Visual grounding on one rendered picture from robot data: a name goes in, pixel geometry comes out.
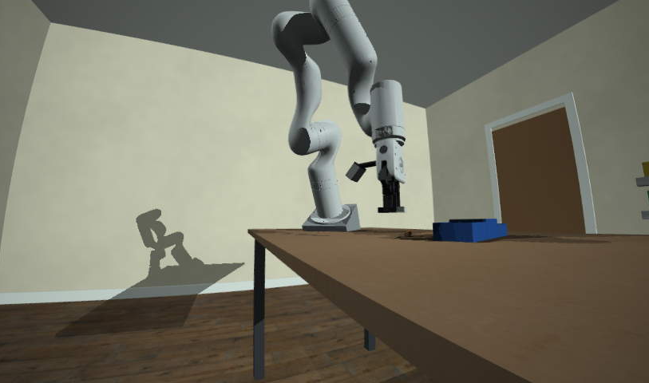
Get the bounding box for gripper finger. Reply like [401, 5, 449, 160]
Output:
[380, 160, 397, 211]
[394, 181, 400, 207]

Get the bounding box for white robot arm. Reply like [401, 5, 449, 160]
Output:
[271, 0, 406, 224]

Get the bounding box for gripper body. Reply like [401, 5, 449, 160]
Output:
[374, 138, 406, 184]

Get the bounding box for blue open-top bin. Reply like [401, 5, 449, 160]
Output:
[433, 219, 508, 243]

